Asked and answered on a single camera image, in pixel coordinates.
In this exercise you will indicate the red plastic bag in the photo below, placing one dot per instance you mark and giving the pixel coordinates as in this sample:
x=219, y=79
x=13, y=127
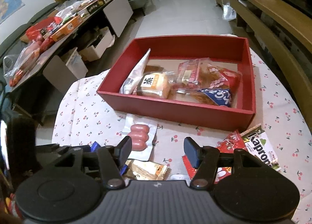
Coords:
x=36, y=31

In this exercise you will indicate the red snack packet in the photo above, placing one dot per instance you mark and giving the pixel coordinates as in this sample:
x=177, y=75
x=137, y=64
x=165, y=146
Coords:
x=231, y=142

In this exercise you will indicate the red cardboard box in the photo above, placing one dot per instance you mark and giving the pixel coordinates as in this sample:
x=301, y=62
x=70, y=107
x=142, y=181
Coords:
x=170, y=114

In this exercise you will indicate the wall map poster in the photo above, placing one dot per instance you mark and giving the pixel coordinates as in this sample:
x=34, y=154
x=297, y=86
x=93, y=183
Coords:
x=11, y=2

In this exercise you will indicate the clear bag of red snacks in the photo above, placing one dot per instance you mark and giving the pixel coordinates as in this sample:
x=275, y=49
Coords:
x=22, y=65

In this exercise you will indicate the cherry print tablecloth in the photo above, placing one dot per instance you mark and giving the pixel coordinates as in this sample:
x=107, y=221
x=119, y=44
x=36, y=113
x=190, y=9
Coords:
x=85, y=107

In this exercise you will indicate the pink cake packet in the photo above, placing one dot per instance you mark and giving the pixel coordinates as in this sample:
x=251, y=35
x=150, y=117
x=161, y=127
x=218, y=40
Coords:
x=189, y=74

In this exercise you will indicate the orange cardboard box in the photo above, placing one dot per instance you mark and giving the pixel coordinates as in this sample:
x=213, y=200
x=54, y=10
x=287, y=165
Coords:
x=65, y=27

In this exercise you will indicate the red and blue bread packet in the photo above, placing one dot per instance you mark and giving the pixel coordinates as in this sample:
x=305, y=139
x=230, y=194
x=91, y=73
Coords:
x=219, y=85

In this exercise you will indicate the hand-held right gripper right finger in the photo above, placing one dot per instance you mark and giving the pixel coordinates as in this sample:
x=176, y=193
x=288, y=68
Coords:
x=191, y=152

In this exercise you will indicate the white cardboard box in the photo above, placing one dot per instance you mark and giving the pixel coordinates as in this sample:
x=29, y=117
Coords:
x=102, y=46

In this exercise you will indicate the black snack box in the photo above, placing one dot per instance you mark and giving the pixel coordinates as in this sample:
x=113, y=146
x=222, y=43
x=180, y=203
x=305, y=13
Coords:
x=96, y=6

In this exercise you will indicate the white snack packet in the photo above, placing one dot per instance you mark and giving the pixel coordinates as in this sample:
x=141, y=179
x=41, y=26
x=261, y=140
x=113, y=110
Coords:
x=139, y=70

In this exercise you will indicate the pile of snack bags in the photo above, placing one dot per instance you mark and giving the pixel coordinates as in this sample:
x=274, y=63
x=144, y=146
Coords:
x=73, y=7

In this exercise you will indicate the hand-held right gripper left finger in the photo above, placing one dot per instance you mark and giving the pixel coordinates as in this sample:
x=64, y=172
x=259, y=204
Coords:
x=125, y=149

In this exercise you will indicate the clear round pastry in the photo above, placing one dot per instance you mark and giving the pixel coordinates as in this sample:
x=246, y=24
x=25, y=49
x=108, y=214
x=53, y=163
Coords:
x=156, y=85

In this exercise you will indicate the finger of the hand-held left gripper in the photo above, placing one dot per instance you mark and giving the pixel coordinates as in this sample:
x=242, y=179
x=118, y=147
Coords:
x=95, y=147

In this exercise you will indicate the blue wafer packet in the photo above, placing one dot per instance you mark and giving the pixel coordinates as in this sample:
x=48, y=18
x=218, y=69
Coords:
x=124, y=169

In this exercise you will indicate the white storage bin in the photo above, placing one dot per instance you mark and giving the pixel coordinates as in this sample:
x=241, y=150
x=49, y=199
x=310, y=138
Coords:
x=75, y=65

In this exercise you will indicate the wooden TV stand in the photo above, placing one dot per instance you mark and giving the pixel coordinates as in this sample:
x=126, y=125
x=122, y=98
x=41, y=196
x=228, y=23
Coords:
x=268, y=2

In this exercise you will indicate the clear plastic bag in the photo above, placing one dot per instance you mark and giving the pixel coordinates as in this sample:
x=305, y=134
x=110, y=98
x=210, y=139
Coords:
x=229, y=9

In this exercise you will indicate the gold snack packet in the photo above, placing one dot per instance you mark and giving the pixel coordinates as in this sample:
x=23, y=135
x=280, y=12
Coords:
x=146, y=169

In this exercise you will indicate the green and white wafer packet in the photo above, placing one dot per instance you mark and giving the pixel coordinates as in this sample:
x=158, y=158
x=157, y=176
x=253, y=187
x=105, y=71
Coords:
x=260, y=146

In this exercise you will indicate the pink sausage packet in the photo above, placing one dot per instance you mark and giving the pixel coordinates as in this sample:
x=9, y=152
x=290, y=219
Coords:
x=139, y=136

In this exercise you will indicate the black and white side table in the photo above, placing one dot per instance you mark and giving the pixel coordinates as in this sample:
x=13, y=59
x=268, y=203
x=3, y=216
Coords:
x=117, y=16

